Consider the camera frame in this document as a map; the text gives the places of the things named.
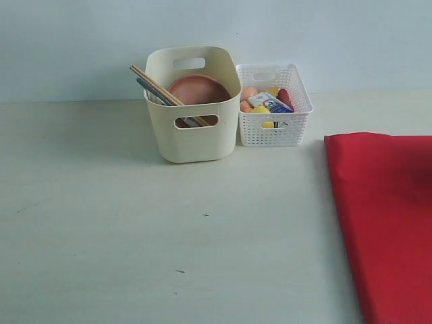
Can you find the orange carrot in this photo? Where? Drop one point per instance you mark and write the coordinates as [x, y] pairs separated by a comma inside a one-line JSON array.
[[284, 97]]

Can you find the silver table knife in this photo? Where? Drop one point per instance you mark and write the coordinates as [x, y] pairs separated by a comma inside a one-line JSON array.
[[182, 122]]

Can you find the orange fried chicken piece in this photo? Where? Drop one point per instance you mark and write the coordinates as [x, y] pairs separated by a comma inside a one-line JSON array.
[[246, 107]]

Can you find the brown egg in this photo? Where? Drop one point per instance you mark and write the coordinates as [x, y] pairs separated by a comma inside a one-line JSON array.
[[248, 92]]

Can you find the brown wooden plate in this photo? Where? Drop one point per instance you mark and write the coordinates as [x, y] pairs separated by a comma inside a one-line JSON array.
[[197, 89]]

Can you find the yellow cheese wedge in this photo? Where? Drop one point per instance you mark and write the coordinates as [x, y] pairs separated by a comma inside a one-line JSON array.
[[273, 91]]

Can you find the yellow lemon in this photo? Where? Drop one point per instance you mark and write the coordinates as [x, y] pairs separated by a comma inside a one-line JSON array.
[[260, 109]]

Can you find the red paper table mat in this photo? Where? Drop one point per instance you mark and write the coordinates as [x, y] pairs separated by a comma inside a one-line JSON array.
[[381, 186]]

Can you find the small blue milk carton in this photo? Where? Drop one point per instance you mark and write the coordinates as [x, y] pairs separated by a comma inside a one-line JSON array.
[[270, 102]]

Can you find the cream plastic bin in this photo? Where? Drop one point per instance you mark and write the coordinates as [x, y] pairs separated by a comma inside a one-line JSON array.
[[184, 145]]

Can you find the white perforated plastic basket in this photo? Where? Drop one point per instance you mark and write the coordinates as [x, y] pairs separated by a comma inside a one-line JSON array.
[[274, 129]]

